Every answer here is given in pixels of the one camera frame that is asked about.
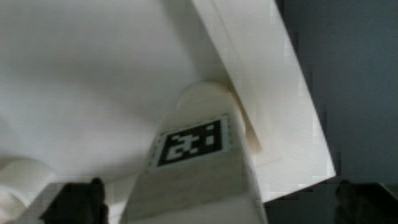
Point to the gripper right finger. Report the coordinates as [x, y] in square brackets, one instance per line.
[366, 204]

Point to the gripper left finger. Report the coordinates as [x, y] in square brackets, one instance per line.
[78, 207]

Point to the white table leg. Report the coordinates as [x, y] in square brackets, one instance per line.
[195, 187]

